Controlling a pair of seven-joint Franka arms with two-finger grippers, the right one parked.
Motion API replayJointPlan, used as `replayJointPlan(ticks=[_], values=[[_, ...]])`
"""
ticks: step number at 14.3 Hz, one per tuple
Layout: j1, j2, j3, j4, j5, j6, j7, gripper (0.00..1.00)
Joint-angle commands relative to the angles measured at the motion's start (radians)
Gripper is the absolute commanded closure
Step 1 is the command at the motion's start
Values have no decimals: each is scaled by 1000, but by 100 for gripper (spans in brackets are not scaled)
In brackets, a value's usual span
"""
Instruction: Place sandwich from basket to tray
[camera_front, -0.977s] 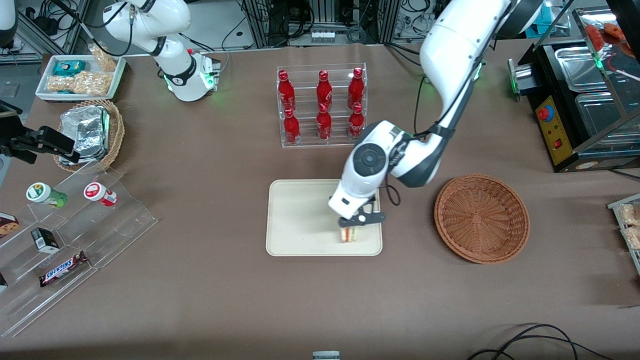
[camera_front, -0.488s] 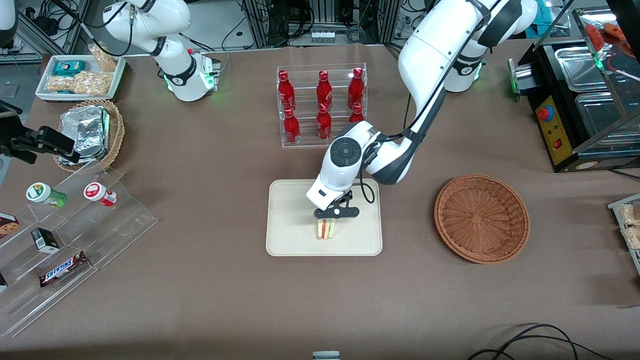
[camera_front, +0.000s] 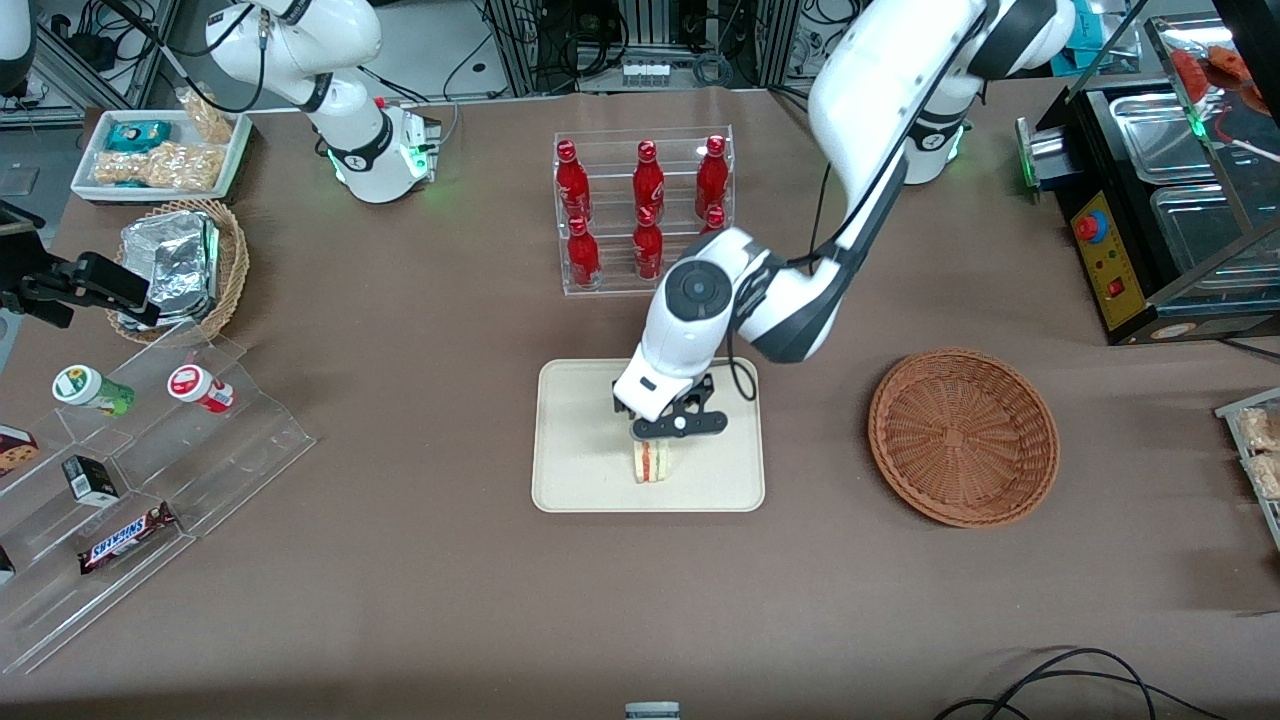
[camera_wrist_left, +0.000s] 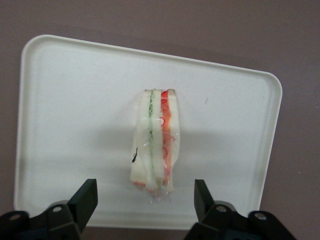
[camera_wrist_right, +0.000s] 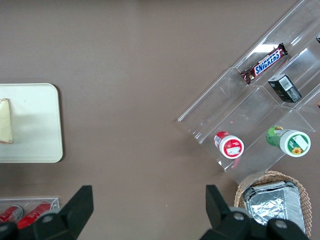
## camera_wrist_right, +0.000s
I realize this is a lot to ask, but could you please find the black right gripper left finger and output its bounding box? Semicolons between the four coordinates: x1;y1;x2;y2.
17;184;95;240

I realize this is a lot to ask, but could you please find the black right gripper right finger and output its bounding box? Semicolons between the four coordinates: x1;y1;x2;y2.
198;184;270;240

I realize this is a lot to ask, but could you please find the triangular sandwich wedge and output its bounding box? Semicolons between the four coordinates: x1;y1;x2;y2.
0;97;14;145

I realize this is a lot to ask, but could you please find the light tan wicker basket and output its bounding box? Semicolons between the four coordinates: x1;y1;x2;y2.
233;170;313;239

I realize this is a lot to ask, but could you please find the cream plastic serving tray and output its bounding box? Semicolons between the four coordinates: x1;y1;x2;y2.
0;82;64;164

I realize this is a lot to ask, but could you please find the clear acrylic bottle rack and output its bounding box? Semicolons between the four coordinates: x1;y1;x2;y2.
0;196;61;227

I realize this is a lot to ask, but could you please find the aluminium foil container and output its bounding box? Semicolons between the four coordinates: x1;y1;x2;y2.
241;180;307;235

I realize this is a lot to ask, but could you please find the red cup with white lid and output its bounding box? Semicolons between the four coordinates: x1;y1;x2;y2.
213;130;245;160

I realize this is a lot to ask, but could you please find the green cup with white lid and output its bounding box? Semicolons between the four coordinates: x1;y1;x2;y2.
265;125;312;158

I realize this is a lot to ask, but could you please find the clear acrylic stepped stand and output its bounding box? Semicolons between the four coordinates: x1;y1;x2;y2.
176;0;320;186

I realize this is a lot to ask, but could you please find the small black carton box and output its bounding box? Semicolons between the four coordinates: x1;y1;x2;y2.
267;73;303;104

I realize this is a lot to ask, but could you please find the Snickers chocolate bar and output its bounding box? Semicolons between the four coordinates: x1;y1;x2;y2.
239;42;289;85

